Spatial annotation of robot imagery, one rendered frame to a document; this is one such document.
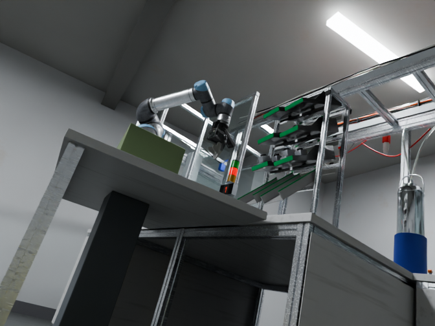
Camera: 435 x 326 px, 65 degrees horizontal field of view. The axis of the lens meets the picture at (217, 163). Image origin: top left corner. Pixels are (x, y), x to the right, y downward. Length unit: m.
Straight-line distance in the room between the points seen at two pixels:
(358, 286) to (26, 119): 4.34
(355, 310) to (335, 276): 0.15
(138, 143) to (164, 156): 0.13
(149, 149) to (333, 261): 0.83
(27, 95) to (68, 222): 1.70
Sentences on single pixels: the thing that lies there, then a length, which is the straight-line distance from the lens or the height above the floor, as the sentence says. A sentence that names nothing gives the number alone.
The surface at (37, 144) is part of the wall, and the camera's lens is 4.82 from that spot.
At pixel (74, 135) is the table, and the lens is 1.04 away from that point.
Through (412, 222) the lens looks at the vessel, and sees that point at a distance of 2.13.
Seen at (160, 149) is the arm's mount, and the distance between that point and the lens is 1.49.
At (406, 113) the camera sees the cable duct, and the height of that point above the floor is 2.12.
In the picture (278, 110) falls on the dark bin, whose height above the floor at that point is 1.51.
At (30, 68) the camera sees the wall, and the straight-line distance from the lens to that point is 5.23.
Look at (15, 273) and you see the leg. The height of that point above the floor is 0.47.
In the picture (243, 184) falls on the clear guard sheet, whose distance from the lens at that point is 3.57.
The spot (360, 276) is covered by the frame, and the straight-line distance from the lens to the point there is 1.37.
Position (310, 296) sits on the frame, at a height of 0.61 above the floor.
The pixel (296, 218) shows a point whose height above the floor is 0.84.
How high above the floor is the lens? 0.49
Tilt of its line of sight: 24 degrees up
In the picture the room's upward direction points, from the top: 15 degrees clockwise
